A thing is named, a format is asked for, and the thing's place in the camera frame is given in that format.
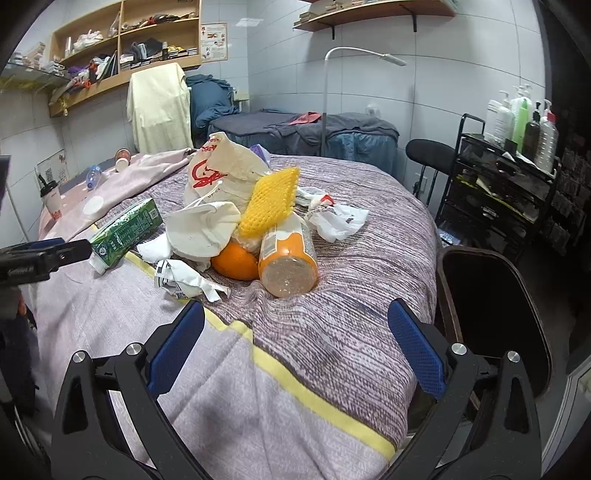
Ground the dark brown trash bin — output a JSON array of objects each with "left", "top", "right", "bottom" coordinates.
[{"left": 435, "top": 246, "right": 553, "bottom": 399}]

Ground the black wire shelf cart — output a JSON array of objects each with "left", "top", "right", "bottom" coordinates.
[{"left": 436, "top": 113, "right": 558, "bottom": 260}]

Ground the orange plastic drink bottle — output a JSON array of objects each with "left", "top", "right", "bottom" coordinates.
[{"left": 259, "top": 213, "right": 318, "bottom": 298}]

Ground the wooden wall shelf unit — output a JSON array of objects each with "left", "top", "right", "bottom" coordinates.
[{"left": 49, "top": 1, "right": 202, "bottom": 117}]

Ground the white pump bottle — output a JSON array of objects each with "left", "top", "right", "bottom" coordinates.
[{"left": 484, "top": 90, "right": 515, "bottom": 146}]

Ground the purple striped bed cover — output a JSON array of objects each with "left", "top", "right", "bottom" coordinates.
[{"left": 31, "top": 156, "right": 439, "bottom": 479}]

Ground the blue cloth pile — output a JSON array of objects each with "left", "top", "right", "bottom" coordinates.
[{"left": 185, "top": 74, "right": 239, "bottom": 137}]

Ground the dark pump bottle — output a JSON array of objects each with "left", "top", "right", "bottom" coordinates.
[{"left": 522, "top": 102, "right": 541, "bottom": 161}]

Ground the cream hanging cloth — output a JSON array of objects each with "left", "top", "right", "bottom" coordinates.
[{"left": 126, "top": 62, "right": 192, "bottom": 154}]

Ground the white cup with straw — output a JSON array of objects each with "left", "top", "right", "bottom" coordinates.
[{"left": 37, "top": 174, "right": 62, "bottom": 220}]

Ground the pink blanket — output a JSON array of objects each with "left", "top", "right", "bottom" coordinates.
[{"left": 38, "top": 149, "right": 195, "bottom": 241}]

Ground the white red bag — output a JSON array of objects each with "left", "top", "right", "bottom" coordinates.
[{"left": 295, "top": 187, "right": 370, "bottom": 243}]

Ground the red cloth on bed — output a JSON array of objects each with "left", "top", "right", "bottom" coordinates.
[{"left": 288, "top": 111, "right": 322, "bottom": 126}]

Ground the clear red-cap bottle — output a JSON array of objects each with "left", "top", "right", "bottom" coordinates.
[{"left": 534, "top": 99, "right": 558, "bottom": 174}]

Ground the wooden upper wall shelf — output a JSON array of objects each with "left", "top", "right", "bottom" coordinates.
[{"left": 294, "top": 1, "right": 458, "bottom": 38}]

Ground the crumpled white tissue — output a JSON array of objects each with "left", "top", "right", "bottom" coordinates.
[{"left": 136, "top": 233, "right": 173, "bottom": 264}]

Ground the green lotion bottle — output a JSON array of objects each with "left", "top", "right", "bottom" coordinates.
[{"left": 510, "top": 84, "right": 533, "bottom": 152}]

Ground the black round stool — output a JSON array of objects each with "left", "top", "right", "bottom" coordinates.
[{"left": 406, "top": 139, "right": 456, "bottom": 206}]

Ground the paper cup on bed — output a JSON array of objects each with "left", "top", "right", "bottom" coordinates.
[{"left": 114, "top": 148, "right": 131, "bottom": 172}]

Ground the wall poster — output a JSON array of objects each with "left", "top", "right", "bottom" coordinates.
[{"left": 199, "top": 23, "right": 228, "bottom": 63}]

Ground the white floor lamp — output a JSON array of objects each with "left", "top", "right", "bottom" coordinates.
[{"left": 320, "top": 45, "right": 409, "bottom": 157}]

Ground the clear blue-cap water bottle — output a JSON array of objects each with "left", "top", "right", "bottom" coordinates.
[{"left": 85, "top": 165, "right": 102, "bottom": 191}]

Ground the orange fruit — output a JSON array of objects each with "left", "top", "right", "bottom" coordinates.
[{"left": 211, "top": 241, "right": 259, "bottom": 281}]

